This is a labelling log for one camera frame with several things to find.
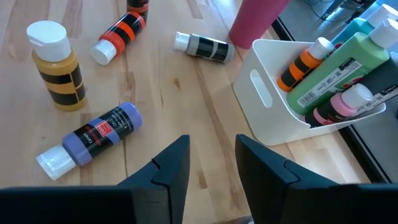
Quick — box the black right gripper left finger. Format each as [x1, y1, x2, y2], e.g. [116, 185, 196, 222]
[0, 134, 191, 224]

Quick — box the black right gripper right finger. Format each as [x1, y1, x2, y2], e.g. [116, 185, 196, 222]
[235, 134, 398, 224]

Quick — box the small pink paint bottle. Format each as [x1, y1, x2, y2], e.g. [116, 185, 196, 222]
[304, 83, 374, 128]

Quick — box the small orange paint bottle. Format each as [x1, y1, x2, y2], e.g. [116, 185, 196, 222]
[276, 36, 335, 93]

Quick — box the large green paint bottle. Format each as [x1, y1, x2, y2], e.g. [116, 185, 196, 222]
[285, 17, 398, 116]

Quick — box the large teal paint bottle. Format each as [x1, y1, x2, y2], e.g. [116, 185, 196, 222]
[331, 3, 398, 47]

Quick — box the small purple paint bottle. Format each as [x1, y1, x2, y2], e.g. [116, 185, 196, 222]
[35, 101, 144, 181]

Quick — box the small yellow ochre paint bottle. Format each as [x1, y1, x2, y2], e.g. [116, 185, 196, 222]
[26, 20, 88, 112]

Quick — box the small red-orange paint bottle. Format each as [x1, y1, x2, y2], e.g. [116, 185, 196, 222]
[89, 11, 147, 66]

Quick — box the small brown paint bottle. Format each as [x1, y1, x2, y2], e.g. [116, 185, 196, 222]
[126, 0, 150, 22]

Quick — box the white plastic bin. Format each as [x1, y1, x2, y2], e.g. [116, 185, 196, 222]
[232, 39, 387, 146]

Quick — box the maroon plastic cup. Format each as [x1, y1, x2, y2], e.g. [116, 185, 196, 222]
[228, 0, 292, 50]

